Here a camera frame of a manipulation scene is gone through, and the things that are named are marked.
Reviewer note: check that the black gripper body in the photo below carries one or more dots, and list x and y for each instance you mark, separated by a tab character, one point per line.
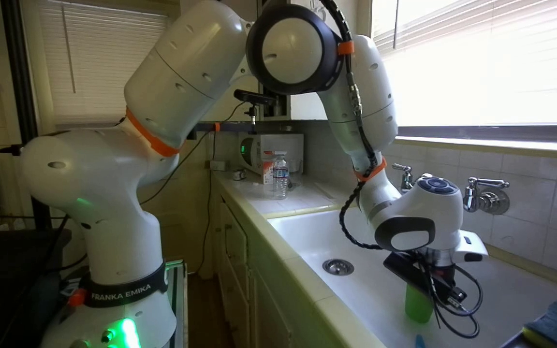
413	268

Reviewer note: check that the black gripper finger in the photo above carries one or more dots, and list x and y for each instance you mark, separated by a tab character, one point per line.
437	293

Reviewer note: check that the green plastic cup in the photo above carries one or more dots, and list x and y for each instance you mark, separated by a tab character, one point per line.
417	308

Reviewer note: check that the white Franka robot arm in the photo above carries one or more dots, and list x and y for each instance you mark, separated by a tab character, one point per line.
116	194

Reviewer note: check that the white ceramic sink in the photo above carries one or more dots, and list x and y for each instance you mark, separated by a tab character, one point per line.
367	291

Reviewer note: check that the metal sink drain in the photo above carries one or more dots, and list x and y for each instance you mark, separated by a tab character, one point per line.
336	268

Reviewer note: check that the yellow sponge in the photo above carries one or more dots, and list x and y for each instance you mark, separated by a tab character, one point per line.
530	339

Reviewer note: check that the cream kitchen cabinet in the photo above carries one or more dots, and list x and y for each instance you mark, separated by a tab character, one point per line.
259	291

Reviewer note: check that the clear water bottle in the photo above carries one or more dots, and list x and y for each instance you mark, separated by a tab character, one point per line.
280	177

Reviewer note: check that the grey countertop appliance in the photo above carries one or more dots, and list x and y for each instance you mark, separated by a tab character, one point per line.
278	152

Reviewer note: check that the white window blinds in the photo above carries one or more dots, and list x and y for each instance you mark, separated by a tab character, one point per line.
491	59

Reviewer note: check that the metal rack with green light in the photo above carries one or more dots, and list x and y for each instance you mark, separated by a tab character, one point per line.
178	303

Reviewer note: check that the chrome wall faucet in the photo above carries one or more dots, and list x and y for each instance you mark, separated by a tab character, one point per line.
483	196

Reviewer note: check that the black camera on stand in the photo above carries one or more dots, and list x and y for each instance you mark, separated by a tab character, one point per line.
251	98

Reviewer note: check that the black vertical post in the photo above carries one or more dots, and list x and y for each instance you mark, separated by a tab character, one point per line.
23	98

